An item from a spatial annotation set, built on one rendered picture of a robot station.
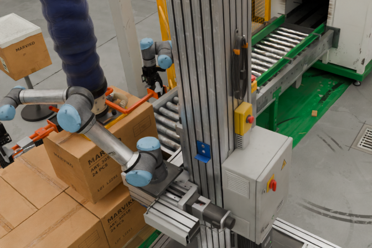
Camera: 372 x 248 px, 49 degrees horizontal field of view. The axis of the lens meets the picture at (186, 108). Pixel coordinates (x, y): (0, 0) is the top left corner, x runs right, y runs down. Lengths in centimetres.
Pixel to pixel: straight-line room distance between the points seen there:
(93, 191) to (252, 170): 108
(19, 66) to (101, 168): 194
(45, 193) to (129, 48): 162
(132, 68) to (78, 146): 175
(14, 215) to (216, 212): 146
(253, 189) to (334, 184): 174
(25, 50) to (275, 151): 283
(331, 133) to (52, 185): 251
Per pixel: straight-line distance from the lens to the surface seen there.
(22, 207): 301
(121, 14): 379
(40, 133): 239
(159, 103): 345
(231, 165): 193
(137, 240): 322
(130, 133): 257
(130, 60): 399
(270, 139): 206
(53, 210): 290
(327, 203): 345
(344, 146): 394
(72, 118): 182
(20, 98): 215
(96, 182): 255
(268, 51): 422
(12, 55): 414
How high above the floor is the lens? 259
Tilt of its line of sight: 37 degrees down
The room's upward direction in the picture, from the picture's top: 7 degrees counter-clockwise
